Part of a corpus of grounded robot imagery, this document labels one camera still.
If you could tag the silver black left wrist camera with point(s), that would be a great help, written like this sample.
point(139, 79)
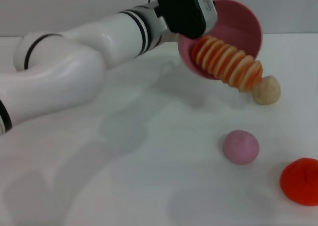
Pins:
point(188, 10)

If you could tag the orange striped bread roll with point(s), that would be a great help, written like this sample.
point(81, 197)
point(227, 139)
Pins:
point(228, 64)

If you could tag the red orange tangerine toy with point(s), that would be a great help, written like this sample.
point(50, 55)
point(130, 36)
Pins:
point(300, 183)

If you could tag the small beige bun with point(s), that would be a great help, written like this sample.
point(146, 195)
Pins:
point(268, 93)

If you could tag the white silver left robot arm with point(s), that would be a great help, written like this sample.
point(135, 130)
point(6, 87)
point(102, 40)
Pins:
point(74, 62)

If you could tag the pink plastic bowl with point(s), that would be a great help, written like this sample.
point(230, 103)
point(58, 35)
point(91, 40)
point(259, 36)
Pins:
point(236, 27)

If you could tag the pink peach toy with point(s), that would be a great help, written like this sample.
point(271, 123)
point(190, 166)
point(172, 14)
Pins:
point(241, 147)

